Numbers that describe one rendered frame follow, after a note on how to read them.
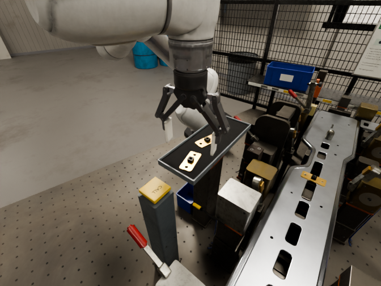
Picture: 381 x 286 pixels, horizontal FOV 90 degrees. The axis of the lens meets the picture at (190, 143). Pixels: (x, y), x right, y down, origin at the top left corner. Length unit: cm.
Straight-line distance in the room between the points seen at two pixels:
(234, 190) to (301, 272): 25
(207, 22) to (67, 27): 21
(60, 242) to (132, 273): 36
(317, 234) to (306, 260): 10
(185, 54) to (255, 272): 54
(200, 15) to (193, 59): 7
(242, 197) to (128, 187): 75
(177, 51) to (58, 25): 19
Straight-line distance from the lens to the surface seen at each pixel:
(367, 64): 173
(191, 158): 58
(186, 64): 40
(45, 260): 109
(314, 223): 74
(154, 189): 51
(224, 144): 65
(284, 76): 160
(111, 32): 32
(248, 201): 57
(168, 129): 54
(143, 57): 573
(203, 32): 39
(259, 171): 70
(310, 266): 66
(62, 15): 30
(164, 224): 59
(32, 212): 129
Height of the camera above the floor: 155
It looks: 37 degrees down
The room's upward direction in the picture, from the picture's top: straight up
